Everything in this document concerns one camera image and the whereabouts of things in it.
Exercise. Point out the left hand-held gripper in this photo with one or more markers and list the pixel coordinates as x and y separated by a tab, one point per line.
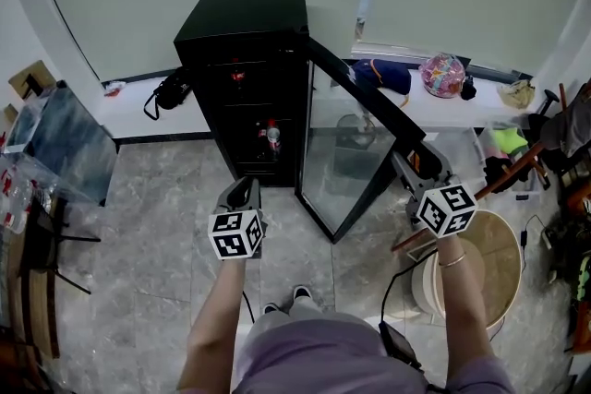
233	235

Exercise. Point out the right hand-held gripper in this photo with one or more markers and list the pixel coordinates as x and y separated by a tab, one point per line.
445	210

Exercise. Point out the black shoulder bag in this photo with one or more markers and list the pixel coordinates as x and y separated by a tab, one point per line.
173	90

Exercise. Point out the person's right forearm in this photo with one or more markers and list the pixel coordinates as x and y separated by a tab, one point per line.
461	314

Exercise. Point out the person's left forearm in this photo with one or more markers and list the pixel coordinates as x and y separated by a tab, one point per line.
217	318

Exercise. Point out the black glass-door mini fridge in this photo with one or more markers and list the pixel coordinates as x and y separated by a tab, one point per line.
240	14

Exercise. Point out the dark cola bottle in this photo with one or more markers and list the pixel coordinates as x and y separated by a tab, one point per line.
261	140

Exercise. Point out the grey box black lid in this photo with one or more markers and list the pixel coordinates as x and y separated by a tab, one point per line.
360	161

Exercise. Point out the clear bottle red label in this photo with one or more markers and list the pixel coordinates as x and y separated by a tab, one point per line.
273	138

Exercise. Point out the white window ledge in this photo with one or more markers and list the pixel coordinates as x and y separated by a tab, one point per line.
443	108

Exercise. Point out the black garment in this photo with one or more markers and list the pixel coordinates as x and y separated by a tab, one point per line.
501	170

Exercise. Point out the wooden coat rack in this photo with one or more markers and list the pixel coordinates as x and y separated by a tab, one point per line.
508	175

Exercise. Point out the neon green cloth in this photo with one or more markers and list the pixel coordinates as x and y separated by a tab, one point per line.
508	140

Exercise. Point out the small black pouch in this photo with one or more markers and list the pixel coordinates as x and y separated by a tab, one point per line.
468	90

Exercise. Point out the pink patterned round bag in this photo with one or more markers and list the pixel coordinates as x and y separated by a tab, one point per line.
442	76

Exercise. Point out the clear bin pink contents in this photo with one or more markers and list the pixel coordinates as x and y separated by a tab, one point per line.
533	184

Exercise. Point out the person's right shoe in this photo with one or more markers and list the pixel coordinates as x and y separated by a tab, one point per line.
302	292

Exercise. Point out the person's shoe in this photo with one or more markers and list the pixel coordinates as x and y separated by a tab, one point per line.
302	292
271	308

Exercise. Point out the person's left shoe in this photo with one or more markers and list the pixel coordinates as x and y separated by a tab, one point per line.
271	308

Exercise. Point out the white round tub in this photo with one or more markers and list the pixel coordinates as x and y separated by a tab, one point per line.
494	263

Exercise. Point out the beige hat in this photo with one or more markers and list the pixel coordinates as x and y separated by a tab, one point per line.
517	94

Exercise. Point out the red can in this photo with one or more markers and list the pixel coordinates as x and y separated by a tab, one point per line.
237	75

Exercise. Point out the person's grey trousers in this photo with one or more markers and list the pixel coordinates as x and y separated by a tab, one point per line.
300	311

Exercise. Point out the grey garment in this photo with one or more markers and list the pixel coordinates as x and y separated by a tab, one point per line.
568	124

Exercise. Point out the red white plastic wrapper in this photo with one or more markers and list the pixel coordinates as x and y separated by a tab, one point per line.
114	88

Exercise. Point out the black waist device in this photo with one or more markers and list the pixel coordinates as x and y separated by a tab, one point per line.
399	343

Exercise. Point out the person's purple shirt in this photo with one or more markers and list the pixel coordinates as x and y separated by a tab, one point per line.
323	355

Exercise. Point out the black green sneaker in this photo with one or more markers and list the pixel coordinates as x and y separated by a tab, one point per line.
582	279

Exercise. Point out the black metal chair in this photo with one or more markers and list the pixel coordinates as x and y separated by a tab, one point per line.
44	230

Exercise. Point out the cluster of clear water jugs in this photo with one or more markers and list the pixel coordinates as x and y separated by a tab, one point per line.
18	203

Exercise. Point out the wooden table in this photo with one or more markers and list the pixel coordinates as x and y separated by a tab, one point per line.
37	314

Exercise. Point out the black faucet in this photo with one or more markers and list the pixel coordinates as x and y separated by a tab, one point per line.
33	87

